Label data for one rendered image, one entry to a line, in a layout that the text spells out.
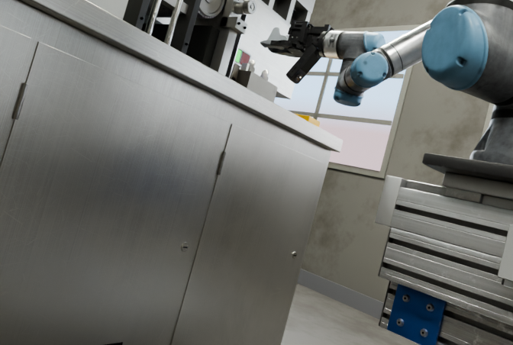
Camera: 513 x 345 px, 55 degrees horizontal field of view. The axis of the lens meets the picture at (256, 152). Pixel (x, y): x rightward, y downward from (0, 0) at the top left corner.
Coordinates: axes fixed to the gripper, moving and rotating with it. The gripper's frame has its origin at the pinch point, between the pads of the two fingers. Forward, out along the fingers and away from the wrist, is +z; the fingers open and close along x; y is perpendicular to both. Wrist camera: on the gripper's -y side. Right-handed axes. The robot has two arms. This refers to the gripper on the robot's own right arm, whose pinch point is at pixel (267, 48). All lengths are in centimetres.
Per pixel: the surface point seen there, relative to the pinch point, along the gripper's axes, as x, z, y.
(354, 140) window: -254, 87, 16
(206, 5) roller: 17.6, 11.1, 5.0
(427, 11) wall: -251, 52, 127
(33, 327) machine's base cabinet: 61, -16, -72
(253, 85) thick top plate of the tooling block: -7.5, 7.1, -9.9
